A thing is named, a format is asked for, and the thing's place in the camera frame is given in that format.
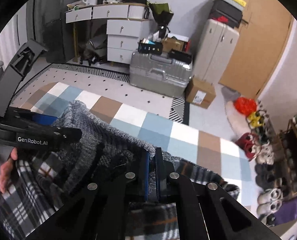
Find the white dresser with drawers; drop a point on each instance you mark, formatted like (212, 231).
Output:
(127, 24)

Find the silver aluminium suitcase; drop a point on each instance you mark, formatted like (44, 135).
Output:
(160, 74)

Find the dark grey cabinet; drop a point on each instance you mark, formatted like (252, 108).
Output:
(46, 24)

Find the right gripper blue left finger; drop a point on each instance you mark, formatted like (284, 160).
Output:
(143, 177)

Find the plaid knit sweater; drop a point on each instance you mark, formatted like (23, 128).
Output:
(41, 181)

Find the person's left hand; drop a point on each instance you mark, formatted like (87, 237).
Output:
(6, 169)

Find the shoe rack with shoes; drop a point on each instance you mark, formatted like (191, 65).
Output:
(275, 156)

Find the wooden door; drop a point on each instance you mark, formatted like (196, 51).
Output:
(264, 32)

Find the cardboard box on floor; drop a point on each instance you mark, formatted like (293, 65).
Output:
(200, 93)

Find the white suitcase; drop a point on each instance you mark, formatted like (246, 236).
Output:
(215, 49)

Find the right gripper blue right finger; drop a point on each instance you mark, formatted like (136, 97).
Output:
(161, 176)

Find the checkered bed blanket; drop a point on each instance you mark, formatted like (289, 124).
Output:
(141, 114)

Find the orange plastic bag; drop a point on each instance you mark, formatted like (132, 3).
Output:
(245, 106)

